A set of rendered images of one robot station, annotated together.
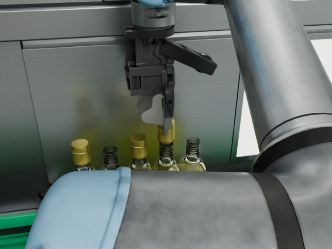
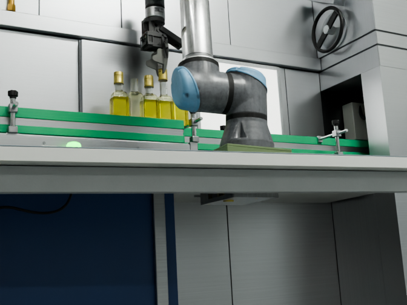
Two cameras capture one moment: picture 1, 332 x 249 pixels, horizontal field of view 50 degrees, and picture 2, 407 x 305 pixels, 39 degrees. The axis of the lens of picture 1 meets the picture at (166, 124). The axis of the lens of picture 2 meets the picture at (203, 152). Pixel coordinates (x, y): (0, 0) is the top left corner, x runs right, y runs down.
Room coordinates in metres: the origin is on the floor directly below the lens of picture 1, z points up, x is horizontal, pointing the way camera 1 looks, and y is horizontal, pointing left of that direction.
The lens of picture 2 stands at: (-1.34, 0.49, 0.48)
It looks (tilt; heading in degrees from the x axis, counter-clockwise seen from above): 11 degrees up; 342
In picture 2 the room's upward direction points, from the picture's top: 3 degrees counter-clockwise
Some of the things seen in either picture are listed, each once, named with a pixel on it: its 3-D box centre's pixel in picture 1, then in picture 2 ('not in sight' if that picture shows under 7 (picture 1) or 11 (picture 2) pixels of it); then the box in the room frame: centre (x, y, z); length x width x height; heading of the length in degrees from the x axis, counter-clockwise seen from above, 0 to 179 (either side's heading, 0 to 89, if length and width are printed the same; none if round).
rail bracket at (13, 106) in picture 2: not in sight; (14, 110); (0.35, 0.52, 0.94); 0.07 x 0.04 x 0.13; 11
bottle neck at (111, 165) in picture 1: (110, 158); (134, 85); (0.60, 0.11, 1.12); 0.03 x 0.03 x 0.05
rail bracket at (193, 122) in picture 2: not in sight; (190, 126); (0.50, -0.06, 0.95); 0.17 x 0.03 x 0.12; 11
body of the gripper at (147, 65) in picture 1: (150, 59); (154, 35); (0.62, 0.03, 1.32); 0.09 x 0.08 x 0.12; 102
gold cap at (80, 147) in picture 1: (80, 152); (118, 78); (0.59, 0.17, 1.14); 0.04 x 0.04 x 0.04
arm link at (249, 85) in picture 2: not in sight; (243, 94); (0.08, -0.10, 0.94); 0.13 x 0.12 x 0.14; 92
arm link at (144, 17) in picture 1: (154, 14); (155, 15); (0.62, 0.02, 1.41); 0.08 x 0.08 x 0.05
